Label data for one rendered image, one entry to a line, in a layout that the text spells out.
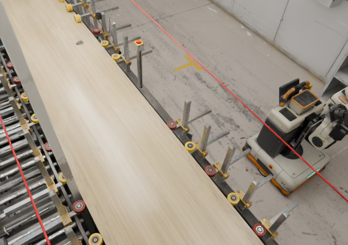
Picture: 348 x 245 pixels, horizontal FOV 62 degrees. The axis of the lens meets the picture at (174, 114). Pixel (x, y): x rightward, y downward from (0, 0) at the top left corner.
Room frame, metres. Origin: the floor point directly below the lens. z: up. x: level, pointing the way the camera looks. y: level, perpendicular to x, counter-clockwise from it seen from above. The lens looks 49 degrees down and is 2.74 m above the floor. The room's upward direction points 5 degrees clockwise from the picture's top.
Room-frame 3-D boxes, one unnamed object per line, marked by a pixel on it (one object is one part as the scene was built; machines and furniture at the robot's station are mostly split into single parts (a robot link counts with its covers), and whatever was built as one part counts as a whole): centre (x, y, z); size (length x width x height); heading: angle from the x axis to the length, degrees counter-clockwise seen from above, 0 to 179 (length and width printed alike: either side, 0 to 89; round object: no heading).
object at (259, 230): (0.70, -0.61, 0.85); 0.08 x 0.08 x 0.11
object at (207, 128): (1.32, -0.25, 0.90); 0.04 x 0.04 x 0.48; 38
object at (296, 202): (0.82, -0.76, 0.81); 0.43 x 0.03 x 0.04; 128
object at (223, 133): (1.41, -0.30, 0.80); 0.43 x 0.03 x 0.04; 128
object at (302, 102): (1.90, -1.16, 0.87); 0.23 x 0.15 x 0.11; 128
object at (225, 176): (1.14, -0.39, 0.83); 0.14 x 0.06 x 0.05; 38
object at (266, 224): (0.74, -0.70, 0.81); 0.14 x 0.06 x 0.05; 38
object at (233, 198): (0.89, -0.45, 0.85); 0.08 x 0.08 x 0.11
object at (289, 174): (1.82, -1.23, 0.16); 0.67 x 0.64 x 0.25; 38
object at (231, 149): (1.12, -0.40, 0.94); 0.04 x 0.04 x 0.48; 38
